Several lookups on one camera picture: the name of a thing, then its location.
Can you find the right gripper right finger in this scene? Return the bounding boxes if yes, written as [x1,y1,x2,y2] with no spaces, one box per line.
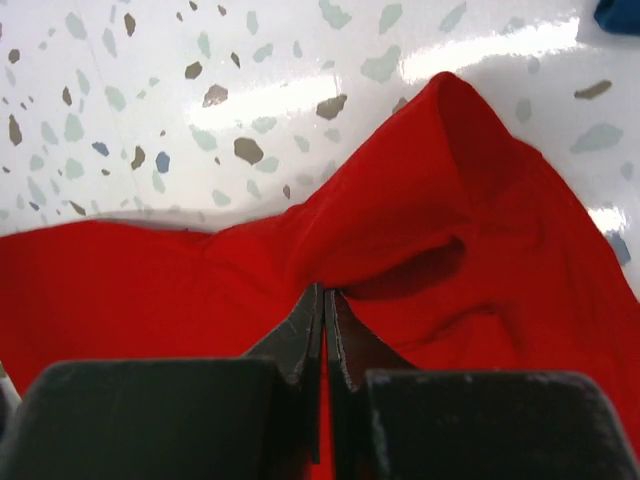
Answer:
[324,291,639,479]

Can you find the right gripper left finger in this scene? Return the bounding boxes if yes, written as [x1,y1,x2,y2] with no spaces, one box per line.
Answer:
[1,285,323,479]

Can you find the bright red t-shirt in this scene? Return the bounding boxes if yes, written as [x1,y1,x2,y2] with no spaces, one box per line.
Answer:
[1,72,639,479]

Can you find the folded blue t-shirt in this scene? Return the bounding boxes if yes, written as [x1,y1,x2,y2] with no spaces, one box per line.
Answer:
[594,0,640,38]

